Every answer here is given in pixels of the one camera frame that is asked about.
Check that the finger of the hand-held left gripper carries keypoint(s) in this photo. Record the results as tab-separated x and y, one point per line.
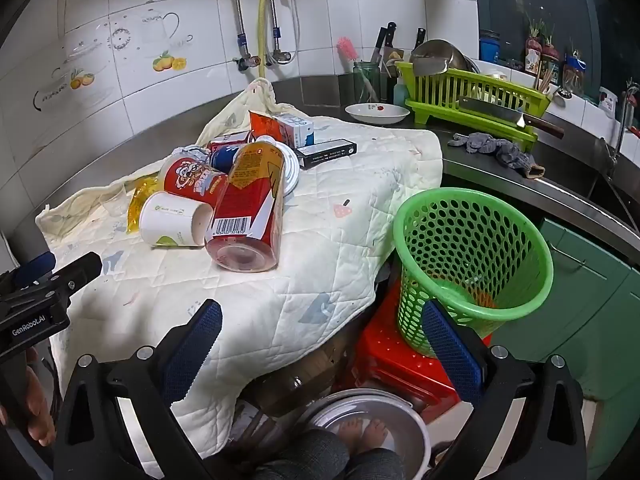
77	270
35	263

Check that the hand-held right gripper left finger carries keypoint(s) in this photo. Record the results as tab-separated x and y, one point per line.
200	340

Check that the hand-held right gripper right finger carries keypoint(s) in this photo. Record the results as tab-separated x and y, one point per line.
450	350

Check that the yellow plastic packet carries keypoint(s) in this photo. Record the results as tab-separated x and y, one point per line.
136	202

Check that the white paper cup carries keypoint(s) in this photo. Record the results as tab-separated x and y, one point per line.
167	220

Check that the green perforated plastic basket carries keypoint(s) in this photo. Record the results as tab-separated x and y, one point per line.
450	230

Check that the large red yellow drink can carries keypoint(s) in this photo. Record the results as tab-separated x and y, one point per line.
245	210

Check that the red cartoon snack cup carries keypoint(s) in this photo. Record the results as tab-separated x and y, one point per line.
192	177

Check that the blue white drink can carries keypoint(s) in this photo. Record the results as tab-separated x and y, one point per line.
223	158

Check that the white round lid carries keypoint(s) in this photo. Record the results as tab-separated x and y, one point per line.
291	170

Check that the person's left hand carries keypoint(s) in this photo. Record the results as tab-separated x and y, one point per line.
41	400

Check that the red plastic stool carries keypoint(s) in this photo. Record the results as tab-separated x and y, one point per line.
395	360

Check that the clear plastic cup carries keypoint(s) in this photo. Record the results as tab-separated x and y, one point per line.
113	201

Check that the dark translucent container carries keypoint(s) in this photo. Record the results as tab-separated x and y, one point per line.
285	382

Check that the person's right foot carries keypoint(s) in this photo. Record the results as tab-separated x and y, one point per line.
376	434

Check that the person's foot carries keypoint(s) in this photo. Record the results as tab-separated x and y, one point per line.
351	434
376	434

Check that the person's left foot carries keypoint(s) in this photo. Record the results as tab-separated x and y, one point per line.
351	434

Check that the green cabinet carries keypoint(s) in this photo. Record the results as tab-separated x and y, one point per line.
585	310

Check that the metal basin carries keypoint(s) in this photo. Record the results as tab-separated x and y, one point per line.
320	417

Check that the crumpled white wrapper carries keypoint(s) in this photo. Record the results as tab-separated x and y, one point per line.
187	152

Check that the cream quilted printed cloth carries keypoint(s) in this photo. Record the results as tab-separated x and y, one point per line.
330	240

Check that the person's grey trouser legs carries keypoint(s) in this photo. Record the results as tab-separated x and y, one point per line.
320	457

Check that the red cola can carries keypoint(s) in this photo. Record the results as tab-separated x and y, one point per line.
227	141

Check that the grey rag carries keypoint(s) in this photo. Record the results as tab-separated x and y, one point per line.
495	151

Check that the orange snack packet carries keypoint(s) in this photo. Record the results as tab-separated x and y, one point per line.
261	123

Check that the black flat box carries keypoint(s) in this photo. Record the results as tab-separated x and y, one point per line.
325	152

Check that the white blue milk carton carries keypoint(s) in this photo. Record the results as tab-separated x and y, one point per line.
298	129

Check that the white shallow plate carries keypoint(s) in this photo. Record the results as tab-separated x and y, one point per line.
377	112

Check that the green plastic dish rack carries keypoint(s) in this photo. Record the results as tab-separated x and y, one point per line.
480	95

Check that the teal plastic bottle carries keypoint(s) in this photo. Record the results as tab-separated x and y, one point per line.
400	92

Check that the green glass utensil jar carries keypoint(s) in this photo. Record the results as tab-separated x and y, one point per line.
366	82

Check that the metal sink faucet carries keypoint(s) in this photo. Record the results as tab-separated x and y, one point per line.
622	120

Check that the red white small box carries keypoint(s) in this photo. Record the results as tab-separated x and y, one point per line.
608	99

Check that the metal bowl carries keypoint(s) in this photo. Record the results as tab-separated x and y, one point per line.
440	52

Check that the blue lidded jar with sticks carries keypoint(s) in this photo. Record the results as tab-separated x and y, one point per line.
573	75

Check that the red lidded jar with sprouts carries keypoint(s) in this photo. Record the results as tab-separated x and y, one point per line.
550	60
533	55

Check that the pink bottle brush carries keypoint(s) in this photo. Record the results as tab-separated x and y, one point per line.
347	50

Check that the metal wall valve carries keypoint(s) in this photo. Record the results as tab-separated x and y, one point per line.
279	56
246	57

